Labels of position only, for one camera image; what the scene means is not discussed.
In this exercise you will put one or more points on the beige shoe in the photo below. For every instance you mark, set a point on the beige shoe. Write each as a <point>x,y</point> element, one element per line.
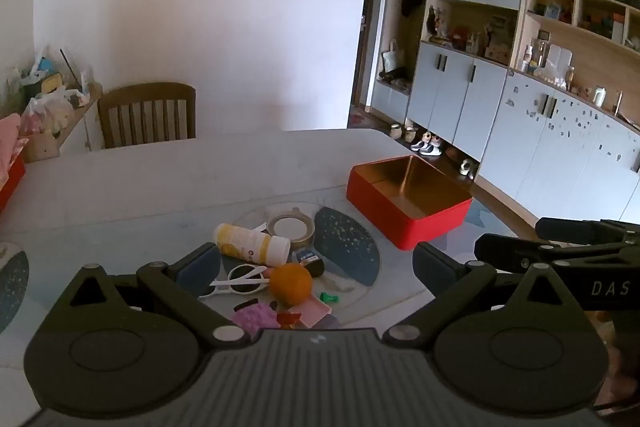
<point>396,131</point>
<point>410,133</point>

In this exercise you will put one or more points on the purple toy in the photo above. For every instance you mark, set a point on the purple toy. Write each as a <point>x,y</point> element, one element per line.
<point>252,321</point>

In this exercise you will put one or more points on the patterned door rug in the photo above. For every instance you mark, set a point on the patterned door rug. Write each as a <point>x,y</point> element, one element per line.
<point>362,119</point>

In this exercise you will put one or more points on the white jar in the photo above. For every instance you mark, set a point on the white jar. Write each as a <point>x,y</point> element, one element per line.
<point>600,97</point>

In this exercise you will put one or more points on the white sneaker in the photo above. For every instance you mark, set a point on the white sneaker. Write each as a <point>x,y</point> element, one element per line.
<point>420,144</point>
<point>432,149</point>

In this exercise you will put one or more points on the doll figure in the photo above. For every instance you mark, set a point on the doll figure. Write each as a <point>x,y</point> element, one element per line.
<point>435,23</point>

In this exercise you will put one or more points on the light blue printed table mat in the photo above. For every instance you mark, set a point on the light blue printed table mat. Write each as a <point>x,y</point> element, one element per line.
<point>345,252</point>

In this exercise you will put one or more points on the wooden side counter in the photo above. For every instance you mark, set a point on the wooden side counter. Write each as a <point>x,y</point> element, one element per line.
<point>75,122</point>

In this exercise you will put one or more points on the small green toy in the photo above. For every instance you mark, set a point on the small green toy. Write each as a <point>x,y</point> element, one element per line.
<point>329,297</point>

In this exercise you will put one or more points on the pink box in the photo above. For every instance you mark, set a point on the pink box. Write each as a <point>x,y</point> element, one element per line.
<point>315,311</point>

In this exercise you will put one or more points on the pink cloth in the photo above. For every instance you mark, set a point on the pink cloth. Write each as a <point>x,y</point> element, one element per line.
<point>9,139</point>

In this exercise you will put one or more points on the small red toy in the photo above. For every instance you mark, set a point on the small red toy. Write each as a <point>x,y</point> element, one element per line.
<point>287,319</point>

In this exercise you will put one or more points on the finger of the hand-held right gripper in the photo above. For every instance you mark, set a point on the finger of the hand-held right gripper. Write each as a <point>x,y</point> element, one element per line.
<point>515,251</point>
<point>580,231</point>

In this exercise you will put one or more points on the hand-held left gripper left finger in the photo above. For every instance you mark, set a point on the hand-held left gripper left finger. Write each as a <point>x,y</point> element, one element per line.
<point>200,266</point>

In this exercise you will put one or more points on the red container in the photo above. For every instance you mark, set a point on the red container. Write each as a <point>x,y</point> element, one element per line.
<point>10,184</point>

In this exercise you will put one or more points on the white plastic bag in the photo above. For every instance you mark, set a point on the white plastic bag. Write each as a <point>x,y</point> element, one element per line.
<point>47,109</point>

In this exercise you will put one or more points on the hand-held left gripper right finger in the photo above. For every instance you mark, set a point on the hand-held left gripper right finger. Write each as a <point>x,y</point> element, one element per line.
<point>433,271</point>

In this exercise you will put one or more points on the orange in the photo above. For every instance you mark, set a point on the orange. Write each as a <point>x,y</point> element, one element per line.
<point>291,284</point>

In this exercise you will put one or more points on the white tote bag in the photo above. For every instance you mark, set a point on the white tote bag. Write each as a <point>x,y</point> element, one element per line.
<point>393,59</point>

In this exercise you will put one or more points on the brown tape roll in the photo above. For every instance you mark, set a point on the brown tape roll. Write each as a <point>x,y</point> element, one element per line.
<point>273,227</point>

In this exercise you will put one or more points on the small blue label bottle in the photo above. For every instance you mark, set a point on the small blue label bottle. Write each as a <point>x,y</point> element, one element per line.
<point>307,259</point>

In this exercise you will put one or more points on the red tin box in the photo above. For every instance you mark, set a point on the red tin box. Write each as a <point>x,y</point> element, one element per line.
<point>380,203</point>

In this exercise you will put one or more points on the white sunglasses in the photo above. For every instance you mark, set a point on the white sunglasses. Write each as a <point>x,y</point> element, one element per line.
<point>240,279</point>

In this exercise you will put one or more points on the grey and wood wall cabinet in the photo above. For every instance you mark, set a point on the grey and wood wall cabinet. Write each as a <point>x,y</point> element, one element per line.
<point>525,142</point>

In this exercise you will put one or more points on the yellow and white bottle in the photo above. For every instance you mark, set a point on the yellow and white bottle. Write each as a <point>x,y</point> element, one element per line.
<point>245,243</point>

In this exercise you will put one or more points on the wooden chair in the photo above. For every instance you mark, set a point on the wooden chair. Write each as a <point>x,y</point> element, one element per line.
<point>145,94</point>

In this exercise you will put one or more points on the dark wooden door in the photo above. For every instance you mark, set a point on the dark wooden door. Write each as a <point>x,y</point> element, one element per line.
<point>370,17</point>

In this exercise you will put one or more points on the small white shoe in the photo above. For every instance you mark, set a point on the small white shoe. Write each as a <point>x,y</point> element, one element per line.
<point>468,169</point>

